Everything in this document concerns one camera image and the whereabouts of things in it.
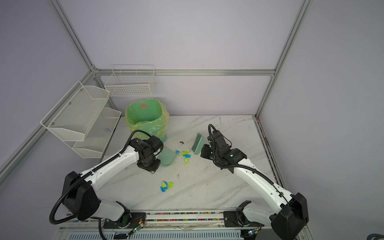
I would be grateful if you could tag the aluminium frame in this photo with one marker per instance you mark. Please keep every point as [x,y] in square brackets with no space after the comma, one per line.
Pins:
[14,162]

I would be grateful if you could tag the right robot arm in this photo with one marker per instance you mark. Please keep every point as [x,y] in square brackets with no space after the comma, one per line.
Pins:
[287,213]

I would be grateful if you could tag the green hand brush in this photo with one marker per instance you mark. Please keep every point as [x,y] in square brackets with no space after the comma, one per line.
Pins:
[198,144]

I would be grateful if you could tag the yellow bin liner bag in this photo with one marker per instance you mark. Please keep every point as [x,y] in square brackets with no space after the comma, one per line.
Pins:
[148,124]

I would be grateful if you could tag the white mesh shelf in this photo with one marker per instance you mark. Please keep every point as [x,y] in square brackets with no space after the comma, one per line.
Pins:
[72,118]
[99,136]

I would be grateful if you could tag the blue green scraps front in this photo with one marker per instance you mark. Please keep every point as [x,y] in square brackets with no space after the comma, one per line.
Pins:
[166,186]

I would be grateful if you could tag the green plastic dustpan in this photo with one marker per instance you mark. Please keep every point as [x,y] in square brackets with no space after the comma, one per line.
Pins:
[166,157]

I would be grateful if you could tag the lower white mesh shelf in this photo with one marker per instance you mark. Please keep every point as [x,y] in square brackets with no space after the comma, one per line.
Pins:
[99,136]

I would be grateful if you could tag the white wire basket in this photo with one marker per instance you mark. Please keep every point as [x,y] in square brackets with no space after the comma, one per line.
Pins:
[131,80]

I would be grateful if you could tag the blue green scraps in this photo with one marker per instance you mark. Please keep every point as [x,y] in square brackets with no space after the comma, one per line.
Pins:
[166,186]
[186,155]

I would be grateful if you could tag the green trash bin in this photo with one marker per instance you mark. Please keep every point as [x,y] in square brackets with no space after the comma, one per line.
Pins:
[147,117]

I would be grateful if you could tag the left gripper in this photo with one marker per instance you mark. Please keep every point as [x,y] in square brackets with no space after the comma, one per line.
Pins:
[153,168]

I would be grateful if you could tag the upper white mesh shelf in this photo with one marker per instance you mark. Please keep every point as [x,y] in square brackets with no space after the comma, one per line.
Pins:
[72,118]

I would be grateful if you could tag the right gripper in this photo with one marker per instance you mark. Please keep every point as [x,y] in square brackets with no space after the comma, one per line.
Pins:
[203,153]

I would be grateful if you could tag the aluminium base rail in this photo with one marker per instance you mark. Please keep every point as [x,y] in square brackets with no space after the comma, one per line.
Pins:
[169,225]

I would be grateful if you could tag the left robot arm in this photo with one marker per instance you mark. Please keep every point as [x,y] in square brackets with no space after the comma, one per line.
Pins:
[79,199]

